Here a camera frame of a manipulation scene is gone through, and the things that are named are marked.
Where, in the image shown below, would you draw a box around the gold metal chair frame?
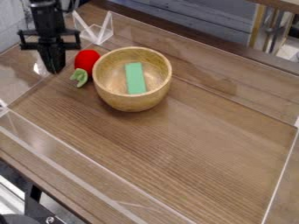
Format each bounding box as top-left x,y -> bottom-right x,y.
248,0 -> 299,55

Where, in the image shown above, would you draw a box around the clear acrylic stand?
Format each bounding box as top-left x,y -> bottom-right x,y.
70,11 -> 113,46

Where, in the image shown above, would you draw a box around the red plush strawberry green leaves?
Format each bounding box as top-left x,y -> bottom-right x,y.
69,49 -> 99,88

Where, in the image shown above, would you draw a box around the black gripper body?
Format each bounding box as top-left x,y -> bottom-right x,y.
17,29 -> 79,50

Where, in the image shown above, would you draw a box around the wooden bowl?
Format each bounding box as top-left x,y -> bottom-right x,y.
91,46 -> 173,112

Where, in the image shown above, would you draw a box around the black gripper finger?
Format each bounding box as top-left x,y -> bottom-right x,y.
37,45 -> 53,73
51,46 -> 65,73

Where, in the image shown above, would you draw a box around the green rectangular block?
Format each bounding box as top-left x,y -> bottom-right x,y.
125,62 -> 146,95

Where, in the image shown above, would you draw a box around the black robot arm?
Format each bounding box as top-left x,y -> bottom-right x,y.
17,0 -> 79,74

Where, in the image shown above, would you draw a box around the black table leg bracket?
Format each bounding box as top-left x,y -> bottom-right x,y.
23,185 -> 66,224

